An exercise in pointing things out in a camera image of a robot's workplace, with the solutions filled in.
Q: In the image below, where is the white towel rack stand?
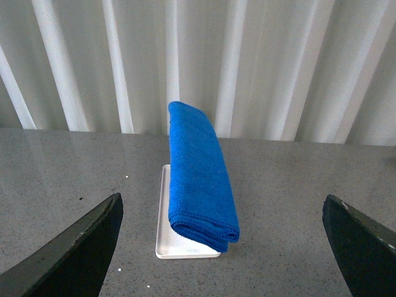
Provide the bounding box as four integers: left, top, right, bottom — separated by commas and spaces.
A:
155, 165, 221, 259

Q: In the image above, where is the blue microfiber towel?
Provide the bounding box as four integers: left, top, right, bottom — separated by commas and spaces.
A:
168, 101, 240, 253

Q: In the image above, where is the white pleated curtain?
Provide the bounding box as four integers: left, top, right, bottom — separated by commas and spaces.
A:
1, 1, 395, 146

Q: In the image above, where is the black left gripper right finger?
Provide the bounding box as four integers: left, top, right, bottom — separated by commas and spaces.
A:
322, 194, 395, 296

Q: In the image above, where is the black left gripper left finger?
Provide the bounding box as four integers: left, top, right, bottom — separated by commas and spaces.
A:
1, 193, 123, 296

